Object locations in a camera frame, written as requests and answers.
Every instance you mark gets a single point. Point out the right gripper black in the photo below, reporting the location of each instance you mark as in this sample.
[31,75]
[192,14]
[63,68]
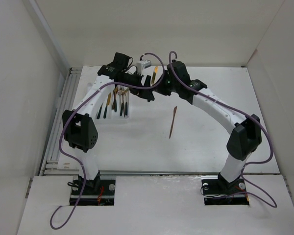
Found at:
[160,88]

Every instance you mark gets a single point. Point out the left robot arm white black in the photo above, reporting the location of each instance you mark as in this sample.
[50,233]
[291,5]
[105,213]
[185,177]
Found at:
[79,129]

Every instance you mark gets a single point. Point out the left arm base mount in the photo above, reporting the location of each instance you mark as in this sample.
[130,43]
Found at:
[99,192]

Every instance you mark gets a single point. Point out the aluminium rail frame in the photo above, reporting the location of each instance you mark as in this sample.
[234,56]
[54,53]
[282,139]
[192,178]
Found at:
[63,102]

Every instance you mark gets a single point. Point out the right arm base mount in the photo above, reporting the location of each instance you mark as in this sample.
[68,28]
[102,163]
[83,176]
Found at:
[218,192]

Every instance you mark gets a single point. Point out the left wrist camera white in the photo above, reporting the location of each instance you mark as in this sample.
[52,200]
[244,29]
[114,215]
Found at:
[142,65]

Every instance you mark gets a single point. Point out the white divided utensil tray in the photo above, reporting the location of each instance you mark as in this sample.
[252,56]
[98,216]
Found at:
[112,112]

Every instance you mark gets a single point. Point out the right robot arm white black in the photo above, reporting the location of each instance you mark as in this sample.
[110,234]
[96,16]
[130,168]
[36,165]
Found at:
[245,135]

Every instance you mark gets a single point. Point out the gold knife green handle short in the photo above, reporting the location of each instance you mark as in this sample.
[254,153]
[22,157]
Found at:
[154,76]

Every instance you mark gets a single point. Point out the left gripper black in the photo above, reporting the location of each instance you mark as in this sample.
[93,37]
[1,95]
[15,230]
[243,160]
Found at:
[145,94]

